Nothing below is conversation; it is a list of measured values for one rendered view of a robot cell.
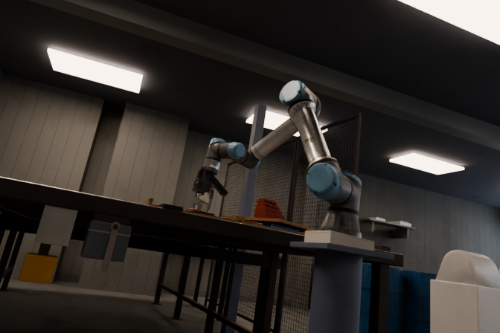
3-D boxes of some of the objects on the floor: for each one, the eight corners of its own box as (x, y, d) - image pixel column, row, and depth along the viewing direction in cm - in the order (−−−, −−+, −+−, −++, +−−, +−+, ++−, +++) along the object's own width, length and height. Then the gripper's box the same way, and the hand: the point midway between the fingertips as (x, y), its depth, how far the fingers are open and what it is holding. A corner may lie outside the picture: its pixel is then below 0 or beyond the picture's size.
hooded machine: (515, 375, 397) (509, 256, 434) (478, 373, 378) (473, 249, 414) (463, 357, 454) (460, 253, 490) (427, 355, 434) (427, 247, 471)
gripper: (194, 169, 179) (182, 209, 173) (207, 163, 162) (194, 207, 155) (210, 175, 182) (199, 214, 176) (225, 169, 165) (213, 212, 158)
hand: (202, 212), depth 167 cm, fingers open, 14 cm apart
